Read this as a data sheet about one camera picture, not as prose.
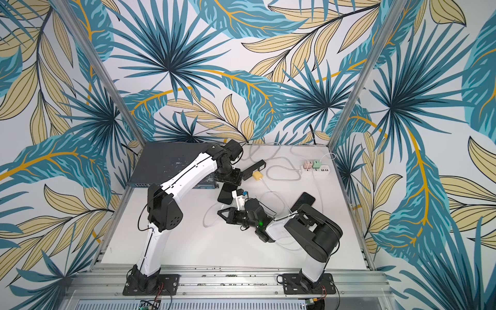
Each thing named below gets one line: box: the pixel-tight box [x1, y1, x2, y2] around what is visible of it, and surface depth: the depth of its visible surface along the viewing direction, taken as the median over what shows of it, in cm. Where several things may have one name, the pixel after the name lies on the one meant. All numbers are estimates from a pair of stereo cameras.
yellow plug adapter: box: [252, 171, 264, 181], surface depth 107 cm
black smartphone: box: [217, 182, 238, 205], surface depth 86 cm
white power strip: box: [300, 164, 331, 176], surface depth 108 cm
